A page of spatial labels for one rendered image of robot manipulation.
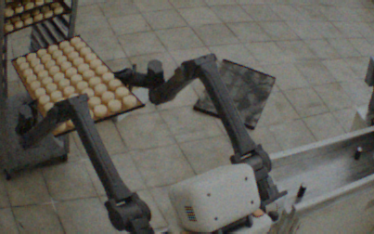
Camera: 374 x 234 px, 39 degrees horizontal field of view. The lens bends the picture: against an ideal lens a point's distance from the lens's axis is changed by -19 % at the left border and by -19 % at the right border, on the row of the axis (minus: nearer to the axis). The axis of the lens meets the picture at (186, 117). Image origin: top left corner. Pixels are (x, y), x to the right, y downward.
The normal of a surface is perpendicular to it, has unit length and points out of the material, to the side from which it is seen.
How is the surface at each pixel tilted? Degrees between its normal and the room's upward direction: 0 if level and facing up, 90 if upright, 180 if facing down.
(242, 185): 47
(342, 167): 0
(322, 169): 0
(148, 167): 0
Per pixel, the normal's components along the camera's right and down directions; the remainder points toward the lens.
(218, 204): 0.50, -0.10
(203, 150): 0.13, -0.76
